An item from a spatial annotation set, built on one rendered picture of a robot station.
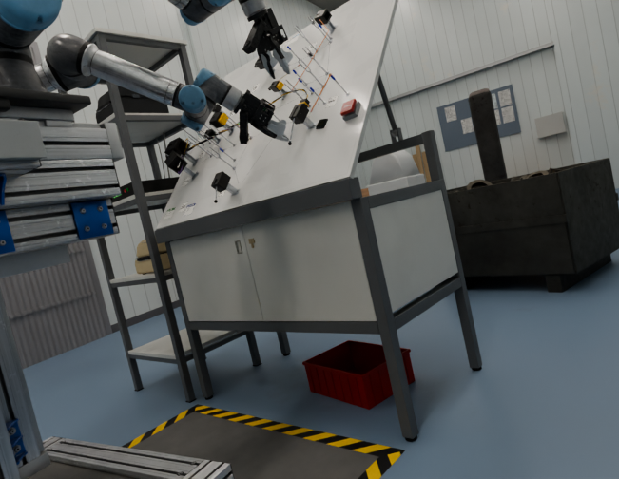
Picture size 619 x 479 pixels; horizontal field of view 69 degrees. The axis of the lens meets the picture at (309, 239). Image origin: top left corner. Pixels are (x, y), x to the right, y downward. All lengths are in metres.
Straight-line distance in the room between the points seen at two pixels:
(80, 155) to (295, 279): 0.85
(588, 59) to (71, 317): 8.49
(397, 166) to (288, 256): 4.80
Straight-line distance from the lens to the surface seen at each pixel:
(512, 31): 10.30
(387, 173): 6.43
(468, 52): 10.38
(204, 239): 2.02
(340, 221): 1.47
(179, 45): 2.76
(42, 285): 4.88
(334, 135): 1.58
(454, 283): 1.89
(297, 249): 1.62
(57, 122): 1.18
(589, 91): 9.28
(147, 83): 1.47
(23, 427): 1.35
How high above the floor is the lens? 0.80
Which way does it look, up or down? 4 degrees down
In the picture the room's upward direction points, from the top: 13 degrees counter-clockwise
